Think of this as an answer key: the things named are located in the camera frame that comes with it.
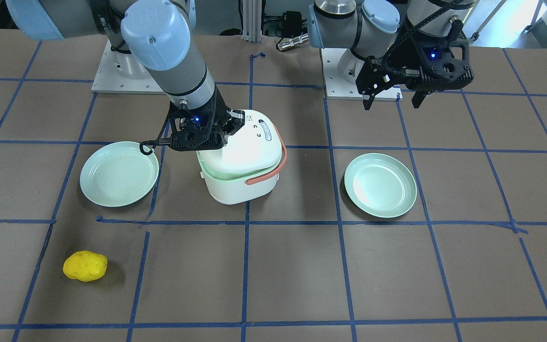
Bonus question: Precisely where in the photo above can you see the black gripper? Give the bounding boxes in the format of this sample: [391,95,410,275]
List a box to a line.
[169,97,236,152]
[356,29,474,111]

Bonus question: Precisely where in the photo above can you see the white rice cooker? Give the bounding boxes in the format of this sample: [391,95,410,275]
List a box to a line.
[196,110,287,204]

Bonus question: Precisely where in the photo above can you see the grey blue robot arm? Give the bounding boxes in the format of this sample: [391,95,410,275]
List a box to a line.
[6,0,245,152]
[308,0,478,110]

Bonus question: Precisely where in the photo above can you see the mint green plate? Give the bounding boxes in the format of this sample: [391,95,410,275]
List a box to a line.
[79,142,160,208]
[344,153,417,219]

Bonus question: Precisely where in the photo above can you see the black power adapter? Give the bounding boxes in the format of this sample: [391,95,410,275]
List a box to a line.
[280,10,307,38]

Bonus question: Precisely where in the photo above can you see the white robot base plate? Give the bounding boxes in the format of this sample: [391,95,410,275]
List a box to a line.
[320,47,402,101]
[91,41,165,95]

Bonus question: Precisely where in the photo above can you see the silver cable connector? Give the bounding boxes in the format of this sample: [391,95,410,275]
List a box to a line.
[275,33,310,52]

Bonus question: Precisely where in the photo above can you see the aluminium frame post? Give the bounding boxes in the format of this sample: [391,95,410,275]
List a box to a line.
[240,0,263,43]

